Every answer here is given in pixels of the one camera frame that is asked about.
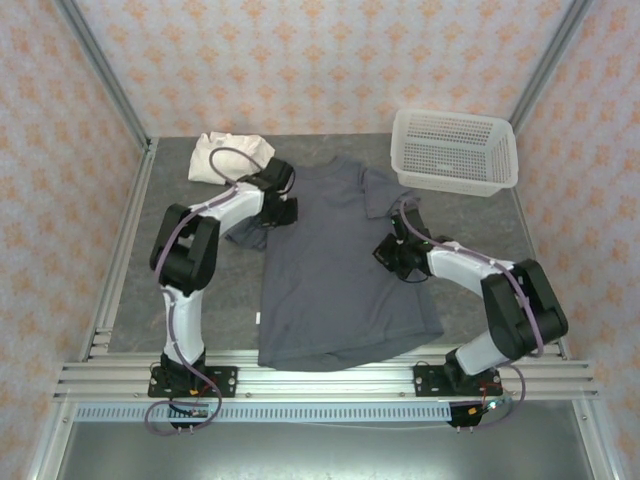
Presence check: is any grey t-shirt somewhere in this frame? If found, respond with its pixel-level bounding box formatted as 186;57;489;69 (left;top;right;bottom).
224;155;446;374

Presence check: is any crumpled white cloth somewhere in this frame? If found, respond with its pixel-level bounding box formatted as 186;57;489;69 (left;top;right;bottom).
188;130;277;187

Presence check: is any white perforated plastic basket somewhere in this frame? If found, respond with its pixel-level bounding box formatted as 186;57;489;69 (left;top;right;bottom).
389;108;520;200

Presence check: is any small black circuit board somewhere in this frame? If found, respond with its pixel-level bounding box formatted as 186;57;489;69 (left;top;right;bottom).
167;399;216;432
449;397;514;432

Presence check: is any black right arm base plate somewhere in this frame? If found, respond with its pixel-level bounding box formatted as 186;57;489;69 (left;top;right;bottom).
413;363;504;399

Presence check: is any aluminium cross rail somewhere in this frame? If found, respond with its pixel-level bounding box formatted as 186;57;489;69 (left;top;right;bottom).
52;349;599;401

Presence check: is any grey slotted cable duct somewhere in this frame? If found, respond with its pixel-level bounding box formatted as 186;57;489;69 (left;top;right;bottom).
74;402;456;425

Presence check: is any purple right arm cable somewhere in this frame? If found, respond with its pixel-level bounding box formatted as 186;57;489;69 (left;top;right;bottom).
399;197;546;434

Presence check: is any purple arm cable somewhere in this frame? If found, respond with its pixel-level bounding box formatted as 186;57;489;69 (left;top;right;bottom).
143;146;266;437
399;197;546;434

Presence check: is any aluminium corner post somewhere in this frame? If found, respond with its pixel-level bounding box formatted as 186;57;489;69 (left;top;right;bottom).
509;0;594;131
54;0;151;146

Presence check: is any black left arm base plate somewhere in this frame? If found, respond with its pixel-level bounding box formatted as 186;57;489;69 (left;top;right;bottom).
147;366;239;400

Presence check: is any aluminium frame leg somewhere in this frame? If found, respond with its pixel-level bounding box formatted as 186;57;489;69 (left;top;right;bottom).
27;402;76;480
572;399;624;480

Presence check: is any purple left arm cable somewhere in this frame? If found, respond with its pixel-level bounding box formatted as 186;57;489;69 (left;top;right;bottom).
143;146;266;437

